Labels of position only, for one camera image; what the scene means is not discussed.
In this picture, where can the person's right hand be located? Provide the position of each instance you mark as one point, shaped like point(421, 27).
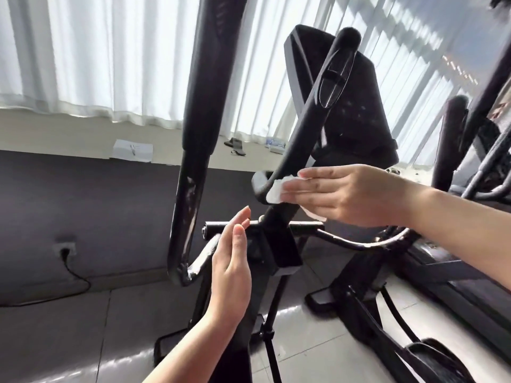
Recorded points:
point(359, 195)

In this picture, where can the person's right forearm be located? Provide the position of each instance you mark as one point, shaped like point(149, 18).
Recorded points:
point(463, 231)

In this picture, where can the person's left forearm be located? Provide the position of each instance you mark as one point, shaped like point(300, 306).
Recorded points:
point(191, 355)

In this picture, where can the white curtain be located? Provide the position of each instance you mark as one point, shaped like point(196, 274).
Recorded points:
point(104, 51)

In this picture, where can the white wet wipe sheet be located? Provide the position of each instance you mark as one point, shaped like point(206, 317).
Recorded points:
point(275, 191)

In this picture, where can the person's left hand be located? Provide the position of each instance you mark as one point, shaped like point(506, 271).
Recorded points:
point(231, 275)

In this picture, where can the white flat paper sheet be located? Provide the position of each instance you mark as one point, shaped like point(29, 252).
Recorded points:
point(132, 150)

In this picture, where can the black elliptical machine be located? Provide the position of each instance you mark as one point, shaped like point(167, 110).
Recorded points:
point(479, 307)
point(212, 75)

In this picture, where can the white wall socket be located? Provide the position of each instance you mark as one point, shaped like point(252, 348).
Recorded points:
point(65, 249)

